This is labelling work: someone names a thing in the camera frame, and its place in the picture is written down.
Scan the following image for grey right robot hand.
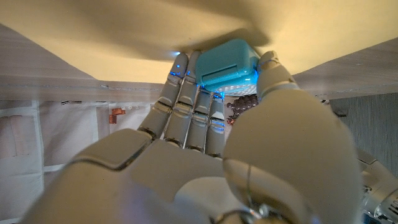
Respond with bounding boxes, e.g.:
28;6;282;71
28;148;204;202
18;50;363;224

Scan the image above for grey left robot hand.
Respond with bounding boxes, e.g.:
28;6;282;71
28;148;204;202
356;147;391;188

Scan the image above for small blue box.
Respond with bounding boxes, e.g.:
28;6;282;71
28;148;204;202
195;38;261;96

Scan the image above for yellow-orange paper envelope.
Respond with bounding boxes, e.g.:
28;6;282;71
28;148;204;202
0;0;398;84

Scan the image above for purple toy grapes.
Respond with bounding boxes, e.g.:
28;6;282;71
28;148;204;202
226;94;259;125

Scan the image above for printed bookshelf backdrop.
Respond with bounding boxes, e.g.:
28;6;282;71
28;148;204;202
0;99;237;224

